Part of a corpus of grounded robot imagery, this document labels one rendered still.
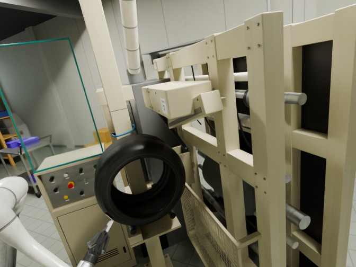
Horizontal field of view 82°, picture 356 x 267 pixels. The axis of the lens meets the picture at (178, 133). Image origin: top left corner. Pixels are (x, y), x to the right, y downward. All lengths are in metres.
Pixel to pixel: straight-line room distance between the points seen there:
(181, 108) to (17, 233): 0.90
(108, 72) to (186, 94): 0.71
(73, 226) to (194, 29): 3.73
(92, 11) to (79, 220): 1.67
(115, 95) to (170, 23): 3.25
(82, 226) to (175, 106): 1.55
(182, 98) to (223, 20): 3.34
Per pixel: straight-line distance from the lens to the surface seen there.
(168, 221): 1.66
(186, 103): 1.01
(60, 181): 2.05
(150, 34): 4.83
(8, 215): 1.16
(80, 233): 2.25
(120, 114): 1.57
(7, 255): 1.45
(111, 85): 1.55
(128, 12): 1.82
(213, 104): 0.96
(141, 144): 1.26
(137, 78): 2.12
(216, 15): 4.30
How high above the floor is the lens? 1.86
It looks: 17 degrees down
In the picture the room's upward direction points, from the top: 10 degrees counter-clockwise
